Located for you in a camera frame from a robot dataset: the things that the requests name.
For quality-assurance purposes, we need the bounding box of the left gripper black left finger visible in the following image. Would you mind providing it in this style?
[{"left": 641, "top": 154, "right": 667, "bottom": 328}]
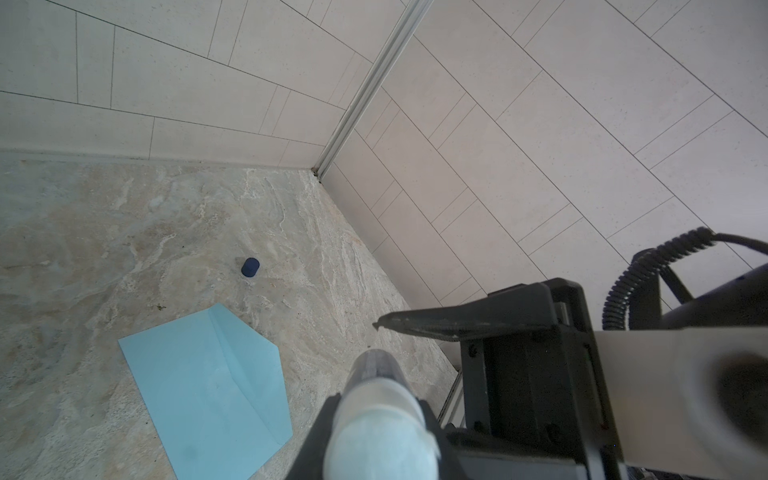
[{"left": 285, "top": 394, "right": 341, "bottom": 480}]

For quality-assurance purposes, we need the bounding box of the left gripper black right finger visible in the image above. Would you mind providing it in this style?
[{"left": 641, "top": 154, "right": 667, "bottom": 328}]
[{"left": 419, "top": 399, "right": 468, "bottom": 480}]

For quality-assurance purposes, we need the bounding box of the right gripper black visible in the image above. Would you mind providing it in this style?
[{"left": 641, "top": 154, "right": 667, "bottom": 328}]
[{"left": 373, "top": 278, "right": 624, "bottom": 479}]

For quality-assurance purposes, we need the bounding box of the blue white glue stick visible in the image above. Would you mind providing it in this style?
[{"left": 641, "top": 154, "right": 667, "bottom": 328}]
[{"left": 323, "top": 349, "right": 441, "bottom": 479}]

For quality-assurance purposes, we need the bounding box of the teal paper envelope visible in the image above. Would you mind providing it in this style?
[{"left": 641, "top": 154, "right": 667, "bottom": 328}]
[{"left": 119, "top": 304, "right": 293, "bottom": 479}]

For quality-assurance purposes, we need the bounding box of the dark blue glue stick cap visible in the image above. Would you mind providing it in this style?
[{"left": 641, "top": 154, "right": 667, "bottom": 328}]
[{"left": 241, "top": 257, "right": 261, "bottom": 278}]

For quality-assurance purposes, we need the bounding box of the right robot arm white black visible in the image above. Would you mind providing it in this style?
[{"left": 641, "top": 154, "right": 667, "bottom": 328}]
[{"left": 378, "top": 227, "right": 767, "bottom": 479}]

